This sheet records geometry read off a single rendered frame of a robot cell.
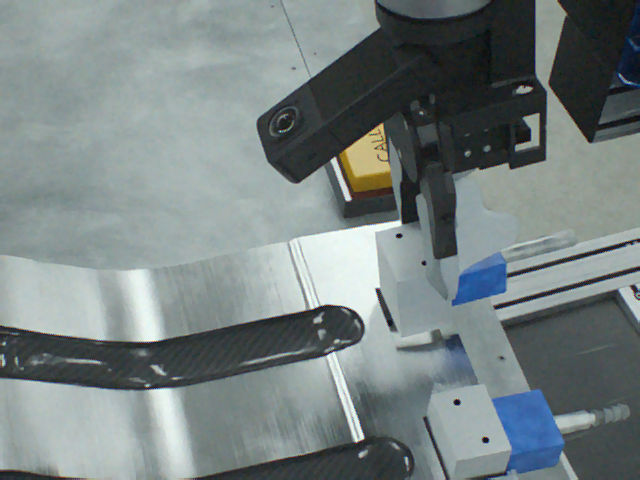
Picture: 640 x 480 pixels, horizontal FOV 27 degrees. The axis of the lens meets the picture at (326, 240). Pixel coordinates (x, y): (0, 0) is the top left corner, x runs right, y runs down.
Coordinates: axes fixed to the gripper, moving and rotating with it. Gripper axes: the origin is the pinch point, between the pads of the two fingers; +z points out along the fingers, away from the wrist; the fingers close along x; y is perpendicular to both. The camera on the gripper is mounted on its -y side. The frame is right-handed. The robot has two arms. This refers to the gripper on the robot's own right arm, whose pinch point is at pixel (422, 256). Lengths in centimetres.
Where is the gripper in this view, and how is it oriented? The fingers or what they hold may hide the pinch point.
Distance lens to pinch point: 86.3
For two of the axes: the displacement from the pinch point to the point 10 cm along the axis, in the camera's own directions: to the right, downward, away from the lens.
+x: -2.6, -6.5, 7.2
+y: 9.6, -2.6, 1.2
